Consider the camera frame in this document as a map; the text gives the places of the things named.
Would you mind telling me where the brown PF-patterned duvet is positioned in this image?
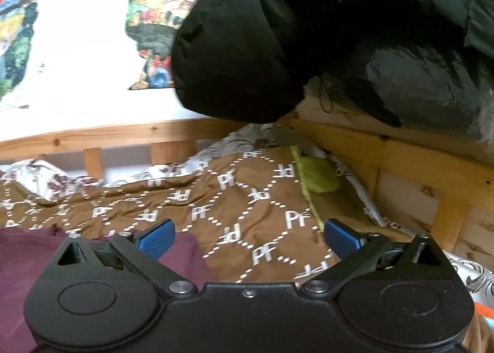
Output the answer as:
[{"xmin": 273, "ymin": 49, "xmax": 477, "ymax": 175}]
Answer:
[{"xmin": 0, "ymin": 145, "xmax": 418, "ymax": 284}]

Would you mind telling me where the black puffer jacket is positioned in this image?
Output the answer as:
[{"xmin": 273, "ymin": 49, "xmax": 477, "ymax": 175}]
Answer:
[{"xmin": 172, "ymin": 0, "xmax": 493, "ymax": 142}]

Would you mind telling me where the maroon long-sleeve shirt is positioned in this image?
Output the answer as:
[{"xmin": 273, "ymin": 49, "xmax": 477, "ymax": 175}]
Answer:
[{"xmin": 0, "ymin": 225, "xmax": 214, "ymax": 352}]

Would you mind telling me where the green pillow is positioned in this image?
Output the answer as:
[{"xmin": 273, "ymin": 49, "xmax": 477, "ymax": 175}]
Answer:
[{"xmin": 290, "ymin": 145, "xmax": 341, "ymax": 233}]

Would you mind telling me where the anime boy poster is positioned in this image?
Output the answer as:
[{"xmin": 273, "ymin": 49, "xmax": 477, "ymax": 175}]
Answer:
[{"xmin": 1, "ymin": 2, "xmax": 39, "ymax": 98}]

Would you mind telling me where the orange cloth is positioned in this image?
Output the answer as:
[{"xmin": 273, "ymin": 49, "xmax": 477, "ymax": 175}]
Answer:
[{"xmin": 474, "ymin": 302, "xmax": 494, "ymax": 320}]

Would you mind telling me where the wooden bed frame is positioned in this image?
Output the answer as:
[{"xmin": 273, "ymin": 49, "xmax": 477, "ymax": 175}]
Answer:
[{"xmin": 1, "ymin": 113, "xmax": 493, "ymax": 265}]

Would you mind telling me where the colourful landscape poster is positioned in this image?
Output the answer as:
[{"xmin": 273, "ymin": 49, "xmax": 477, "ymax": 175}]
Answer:
[{"xmin": 125, "ymin": 0, "xmax": 198, "ymax": 91}]

